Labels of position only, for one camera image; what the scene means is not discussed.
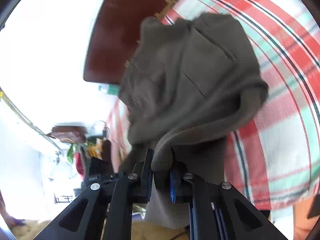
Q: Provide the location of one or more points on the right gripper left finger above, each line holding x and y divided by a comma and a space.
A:
104, 209

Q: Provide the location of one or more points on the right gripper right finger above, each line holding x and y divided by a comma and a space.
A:
218, 211

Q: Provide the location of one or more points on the brown hoodie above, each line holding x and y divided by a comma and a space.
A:
187, 87

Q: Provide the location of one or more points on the red plaid bed sheet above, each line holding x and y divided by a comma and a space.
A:
273, 160

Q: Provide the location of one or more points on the dark red wooden headboard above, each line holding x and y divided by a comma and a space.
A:
115, 36

